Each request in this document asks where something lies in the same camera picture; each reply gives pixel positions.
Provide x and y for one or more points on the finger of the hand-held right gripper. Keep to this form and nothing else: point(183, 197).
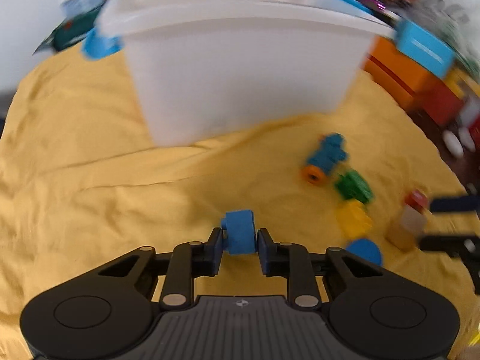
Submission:
point(446, 243)
point(455, 204)

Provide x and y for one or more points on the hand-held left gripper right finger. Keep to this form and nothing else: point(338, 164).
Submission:
point(264, 252)

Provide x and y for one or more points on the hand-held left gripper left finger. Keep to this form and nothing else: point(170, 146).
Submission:
point(216, 249)

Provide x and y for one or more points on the small blue building block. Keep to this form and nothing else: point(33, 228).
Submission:
point(242, 232)

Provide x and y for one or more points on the white plastic container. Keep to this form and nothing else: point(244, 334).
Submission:
point(240, 71)

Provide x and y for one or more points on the red cube block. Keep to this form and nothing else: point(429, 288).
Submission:
point(418, 199)

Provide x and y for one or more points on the white egg-shaped object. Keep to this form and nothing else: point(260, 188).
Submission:
point(453, 143)

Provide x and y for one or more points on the blue disc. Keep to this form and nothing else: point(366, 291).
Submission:
point(365, 251)

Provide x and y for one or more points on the yellow studded building block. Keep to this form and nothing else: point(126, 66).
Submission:
point(352, 219)

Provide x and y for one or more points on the green building block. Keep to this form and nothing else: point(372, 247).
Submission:
point(354, 187)

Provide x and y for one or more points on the teal toy train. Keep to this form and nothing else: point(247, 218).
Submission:
point(328, 153)

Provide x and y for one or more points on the orange box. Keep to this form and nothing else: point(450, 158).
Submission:
point(401, 75)

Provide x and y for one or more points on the yellow cloth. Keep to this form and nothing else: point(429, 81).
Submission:
point(93, 176)

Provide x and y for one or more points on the light blue box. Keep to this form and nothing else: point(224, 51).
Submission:
point(425, 47)

